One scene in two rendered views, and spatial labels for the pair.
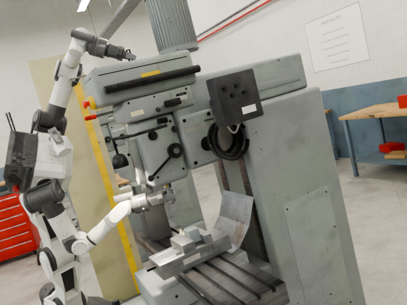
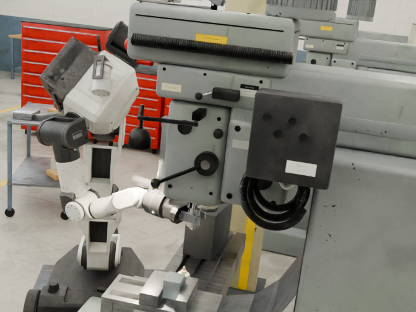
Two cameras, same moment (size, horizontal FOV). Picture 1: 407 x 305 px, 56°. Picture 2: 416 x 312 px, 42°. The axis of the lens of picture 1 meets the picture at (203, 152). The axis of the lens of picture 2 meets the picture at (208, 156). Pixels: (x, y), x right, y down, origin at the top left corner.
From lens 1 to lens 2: 0.96 m
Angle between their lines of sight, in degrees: 36
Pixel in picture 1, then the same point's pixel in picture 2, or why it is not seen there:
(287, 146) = (387, 259)
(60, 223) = (63, 173)
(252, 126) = (330, 194)
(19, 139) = (74, 51)
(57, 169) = (91, 108)
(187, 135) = (233, 151)
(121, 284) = not seen: hidden behind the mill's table
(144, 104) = (186, 79)
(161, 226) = (200, 242)
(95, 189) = not seen: hidden behind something
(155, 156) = (177, 156)
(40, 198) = (51, 134)
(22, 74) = not seen: outside the picture
